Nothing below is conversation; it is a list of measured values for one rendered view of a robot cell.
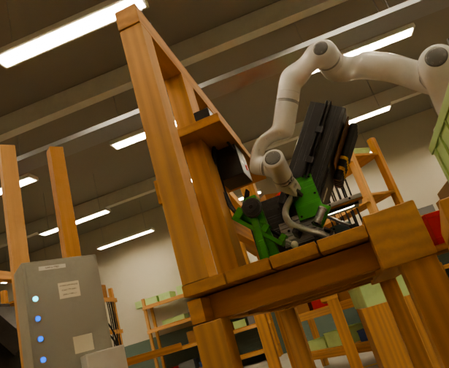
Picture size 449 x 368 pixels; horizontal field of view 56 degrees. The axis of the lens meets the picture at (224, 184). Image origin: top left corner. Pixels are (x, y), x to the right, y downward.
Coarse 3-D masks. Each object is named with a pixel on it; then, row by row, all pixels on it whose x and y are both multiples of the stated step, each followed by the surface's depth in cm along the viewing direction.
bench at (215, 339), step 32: (288, 256) 118; (320, 256) 124; (352, 256) 121; (192, 288) 125; (224, 288) 131; (256, 288) 127; (288, 288) 124; (320, 288) 161; (352, 288) 242; (384, 288) 237; (416, 288) 107; (448, 288) 105; (192, 320) 123; (224, 320) 123; (288, 320) 248; (448, 320) 103; (224, 352) 117; (416, 352) 224; (448, 352) 101
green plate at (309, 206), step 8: (304, 176) 190; (304, 184) 188; (312, 184) 187; (304, 192) 187; (312, 192) 185; (304, 200) 185; (312, 200) 183; (320, 200) 182; (296, 208) 184; (304, 208) 183; (312, 208) 181; (304, 216) 181; (312, 216) 180
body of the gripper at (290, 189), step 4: (292, 180) 171; (296, 180) 173; (288, 184) 170; (292, 184) 171; (296, 184) 173; (280, 188) 177; (284, 188) 175; (288, 188) 173; (292, 188) 172; (296, 188) 174; (300, 188) 177; (284, 192) 180; (288, 192) 176; (292, 192) 174; (296, 192) 175
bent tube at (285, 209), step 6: (288, 198) 184; (288, 204) 183; (288, 210) 183; (288, 216) 181; (288, 222) 179; (294, 222) 178; (300, 228) 175; (306, 228) 174; (312, 228) 174; (312, 234) 173; (318, 234) 171; (324, 234) 170
